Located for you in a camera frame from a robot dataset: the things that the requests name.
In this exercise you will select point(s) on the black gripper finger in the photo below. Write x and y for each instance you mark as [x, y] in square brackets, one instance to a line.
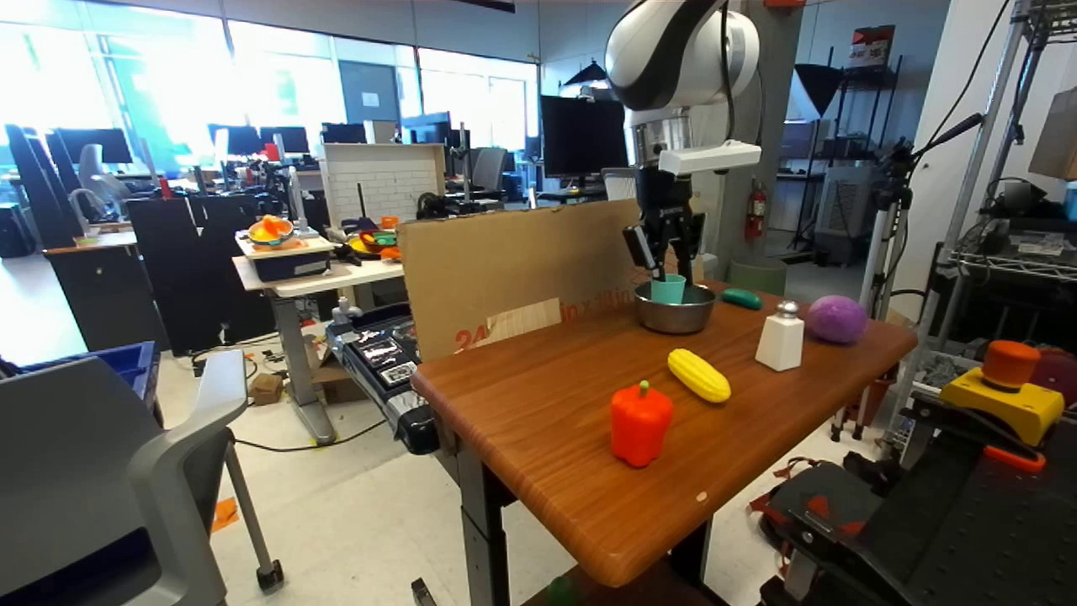
[644, 251]
[687, 244]

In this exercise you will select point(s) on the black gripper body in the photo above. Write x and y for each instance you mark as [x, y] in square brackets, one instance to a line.
[672, 201]

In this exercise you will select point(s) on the blue plastic cup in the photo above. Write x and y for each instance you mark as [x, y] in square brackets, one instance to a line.
[668, 292]

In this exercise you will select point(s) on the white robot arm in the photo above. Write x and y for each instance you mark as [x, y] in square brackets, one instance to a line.
[683, 55]

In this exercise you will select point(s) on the metal bowl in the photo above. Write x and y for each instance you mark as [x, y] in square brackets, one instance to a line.
[673, 316]

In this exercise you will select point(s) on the teal toy cucumber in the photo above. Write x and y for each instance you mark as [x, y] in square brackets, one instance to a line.
[740, 298]

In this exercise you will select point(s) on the red fire extinguisher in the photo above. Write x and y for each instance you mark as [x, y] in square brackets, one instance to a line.
[759, 212]

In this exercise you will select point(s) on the black computer monitor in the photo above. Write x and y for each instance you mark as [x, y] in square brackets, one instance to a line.
[578, 137]

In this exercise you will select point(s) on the white salt shaker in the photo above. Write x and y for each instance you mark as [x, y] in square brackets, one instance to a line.
[783, 337]

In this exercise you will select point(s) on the yellow toy corn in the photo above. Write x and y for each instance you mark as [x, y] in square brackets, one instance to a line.
[699, 374]

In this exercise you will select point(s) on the cardboard panel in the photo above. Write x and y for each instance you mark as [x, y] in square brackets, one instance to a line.
[517, 280]

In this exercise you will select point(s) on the purple ball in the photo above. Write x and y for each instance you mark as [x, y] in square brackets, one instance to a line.
[834, 321]

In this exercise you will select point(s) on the orange toy pepper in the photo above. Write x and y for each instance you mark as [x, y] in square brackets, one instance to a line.
[639, 421]

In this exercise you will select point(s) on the wooden table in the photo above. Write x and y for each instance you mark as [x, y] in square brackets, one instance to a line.
[539, 416]

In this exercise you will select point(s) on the white pegboard panel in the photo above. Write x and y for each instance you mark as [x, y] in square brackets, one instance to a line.
[382, 180]

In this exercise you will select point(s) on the black equipment case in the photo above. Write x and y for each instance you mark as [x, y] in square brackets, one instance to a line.
[382, 373]

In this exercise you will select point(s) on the red black bag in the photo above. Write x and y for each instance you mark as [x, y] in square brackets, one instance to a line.
[828, 509]

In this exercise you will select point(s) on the white desk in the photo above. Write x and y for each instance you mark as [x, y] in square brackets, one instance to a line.
[302, 295]

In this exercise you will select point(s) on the yellow emergency stop box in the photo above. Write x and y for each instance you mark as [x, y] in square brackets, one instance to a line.
[1005, 393]

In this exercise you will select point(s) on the tray with toy food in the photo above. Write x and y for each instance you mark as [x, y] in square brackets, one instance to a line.
[279, 244]

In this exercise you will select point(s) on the orange black clamp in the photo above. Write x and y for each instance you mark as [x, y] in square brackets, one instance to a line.
[1015, 460]

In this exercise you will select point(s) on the black perforated board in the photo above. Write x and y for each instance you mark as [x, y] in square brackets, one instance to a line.
[987, 527]

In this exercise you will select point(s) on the black cabinet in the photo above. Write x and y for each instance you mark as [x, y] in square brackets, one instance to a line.
[185, 270]

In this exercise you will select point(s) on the blue plastic bin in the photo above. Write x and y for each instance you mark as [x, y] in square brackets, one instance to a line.
[129, 366]

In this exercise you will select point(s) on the grey plastic chair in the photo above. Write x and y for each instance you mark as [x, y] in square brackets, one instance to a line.
[112, 472]

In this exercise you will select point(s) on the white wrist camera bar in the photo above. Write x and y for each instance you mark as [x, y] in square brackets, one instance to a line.
[707, 156]

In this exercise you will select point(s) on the black camera tripod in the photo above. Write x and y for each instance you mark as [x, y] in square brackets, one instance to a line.
[897, 237]

